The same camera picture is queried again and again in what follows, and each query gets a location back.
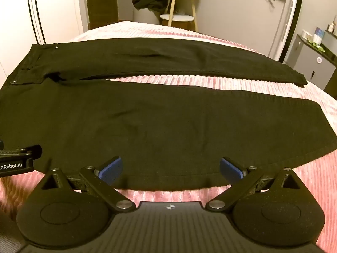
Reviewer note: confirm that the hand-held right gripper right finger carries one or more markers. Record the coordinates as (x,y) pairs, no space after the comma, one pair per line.
(229,169)

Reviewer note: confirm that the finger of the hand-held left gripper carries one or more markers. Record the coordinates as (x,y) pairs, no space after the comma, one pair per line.
(29,151)

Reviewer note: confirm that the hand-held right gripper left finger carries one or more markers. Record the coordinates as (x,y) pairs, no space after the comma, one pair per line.
(112,169)

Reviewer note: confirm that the black pants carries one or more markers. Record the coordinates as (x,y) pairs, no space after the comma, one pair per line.
(163,121)

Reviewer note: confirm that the grey cabinet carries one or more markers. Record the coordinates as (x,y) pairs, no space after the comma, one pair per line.
(308,60)

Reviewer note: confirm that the white wardrobe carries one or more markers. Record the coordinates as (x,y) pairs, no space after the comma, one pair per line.
(31,10)

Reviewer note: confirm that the pink ribbed blanket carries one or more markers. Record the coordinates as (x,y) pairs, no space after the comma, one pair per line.
(168,30)

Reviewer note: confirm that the green leaves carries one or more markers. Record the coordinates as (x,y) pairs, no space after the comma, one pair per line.
(316,46)

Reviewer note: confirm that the white round container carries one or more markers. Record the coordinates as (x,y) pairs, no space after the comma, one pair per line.
(306,35)

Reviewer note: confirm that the white door with black edge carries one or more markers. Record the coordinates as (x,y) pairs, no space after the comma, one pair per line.
(288,23)

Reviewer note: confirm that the blue and white box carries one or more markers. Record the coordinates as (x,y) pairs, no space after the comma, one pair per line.
(318,35)

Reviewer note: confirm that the dark brown door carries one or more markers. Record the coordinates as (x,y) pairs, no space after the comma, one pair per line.
(100,2)

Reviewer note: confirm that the round side table yellow legs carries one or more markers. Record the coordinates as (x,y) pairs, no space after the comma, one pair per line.
(175,5)

